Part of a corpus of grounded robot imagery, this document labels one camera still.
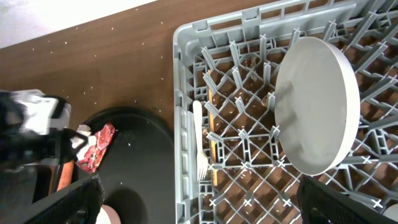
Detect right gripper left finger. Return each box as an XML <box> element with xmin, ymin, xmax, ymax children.
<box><xmin>18</xmin><ymin>174</ymin><xmax>104</xmax><ymax>223</ymax></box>

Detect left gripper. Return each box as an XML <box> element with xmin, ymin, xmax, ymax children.
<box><xmin>39</xmin><ymin>128</ymin><xmax>87</xmax><ymax>165</ymax></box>

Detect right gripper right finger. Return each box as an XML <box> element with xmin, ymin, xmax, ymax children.
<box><xmin>297</xmin><ymin>176</ymin><xmax>397</xmax><ymax>224</ymax></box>

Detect white tissue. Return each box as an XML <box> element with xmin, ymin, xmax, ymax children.
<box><xmin>70</xmin><ymin>124</ymin><xmax>96</xmax><ymax>161</ymax></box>

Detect orange carrot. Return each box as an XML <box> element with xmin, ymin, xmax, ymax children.
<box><xmin>57</xmin><ymin>161</ymin><xmax>75</xmax><ymax>191</ymax></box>

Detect red snack wrapper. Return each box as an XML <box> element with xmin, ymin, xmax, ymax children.
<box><xmin>76</xmin><ymin>123</ymin><xmax>116</xmax><ymax>174</ymax></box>

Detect grey plate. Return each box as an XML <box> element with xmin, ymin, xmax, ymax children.
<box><xmin>274</xmin><ymin>37</ymin><xmax>360</xmax><ymax>175</ymax></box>

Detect white plastic fork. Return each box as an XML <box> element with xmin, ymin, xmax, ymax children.
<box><xmin>193</xmin><ymin>100</ymin><xmax>208</xmax><ymax>181</ymax></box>

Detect pink bowl with food scraps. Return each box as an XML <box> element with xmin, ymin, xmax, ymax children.
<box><xmin>96</xmin><ymin>205</ymin><xmax>121</xmax><ymax>224</ymax></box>

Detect white cup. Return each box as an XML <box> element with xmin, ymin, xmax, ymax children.
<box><xmin>383</xmin><ymin>203</ymin><xmax>398</xmax><ymax>222</ymax></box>

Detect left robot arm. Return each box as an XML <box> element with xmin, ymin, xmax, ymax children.
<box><xmin>1</xmin><ymin>89</ymin><xmax>89</xmax><ymax>170</ymax></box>

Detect grey dishwasher rack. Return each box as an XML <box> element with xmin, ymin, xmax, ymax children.
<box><xmin>173</xmin><ymin>0</ymin><xmax>397</xmax><ymax>223</ymax></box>

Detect round black tray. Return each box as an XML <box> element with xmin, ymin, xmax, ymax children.
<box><xmin>85</xmin><ymin>106</ymin><xmax>175</xmax><ymax>223</ymax></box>

